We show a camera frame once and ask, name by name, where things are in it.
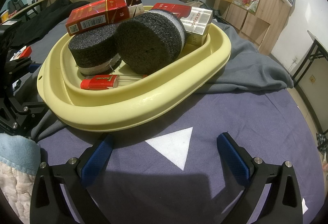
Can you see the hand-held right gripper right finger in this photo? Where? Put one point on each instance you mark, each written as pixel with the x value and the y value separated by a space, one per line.
pixel 232 160

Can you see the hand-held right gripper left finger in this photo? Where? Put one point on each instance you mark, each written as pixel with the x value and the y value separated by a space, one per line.
pixel 96 160

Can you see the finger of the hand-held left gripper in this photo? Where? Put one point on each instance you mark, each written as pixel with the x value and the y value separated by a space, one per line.
pixel 33 67
pixel 33 111

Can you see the black foam cylinder white band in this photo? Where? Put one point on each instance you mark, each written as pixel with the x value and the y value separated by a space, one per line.
pixel 92 44
pixel 148 42

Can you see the red lighter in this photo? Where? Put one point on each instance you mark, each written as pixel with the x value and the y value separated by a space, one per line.
pixel 100 82

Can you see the yellow plastic basin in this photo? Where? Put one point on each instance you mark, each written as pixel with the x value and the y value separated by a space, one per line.
pixel 153 92

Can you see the red and silver cigarette carton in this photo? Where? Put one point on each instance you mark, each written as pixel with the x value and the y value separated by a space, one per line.
pixel 194 21

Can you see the small red cigarette pack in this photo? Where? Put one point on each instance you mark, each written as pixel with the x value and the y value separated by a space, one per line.
pixel 24 51

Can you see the black cloth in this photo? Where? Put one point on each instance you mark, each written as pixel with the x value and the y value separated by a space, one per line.
pixel 46 19

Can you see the yellow cup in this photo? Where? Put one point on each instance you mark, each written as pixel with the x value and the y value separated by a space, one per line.
pixel 4 16

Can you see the pile of clothes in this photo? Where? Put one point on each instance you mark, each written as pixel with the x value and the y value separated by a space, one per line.
pixel 322 143

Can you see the grey blanket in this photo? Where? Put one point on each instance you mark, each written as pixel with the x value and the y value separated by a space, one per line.
pixel 256 67

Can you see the black folding table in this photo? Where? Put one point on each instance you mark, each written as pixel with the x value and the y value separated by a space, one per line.
pixel 317 44

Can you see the yellowish wall outlet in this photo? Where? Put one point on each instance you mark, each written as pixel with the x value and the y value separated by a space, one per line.
pixel 311 78

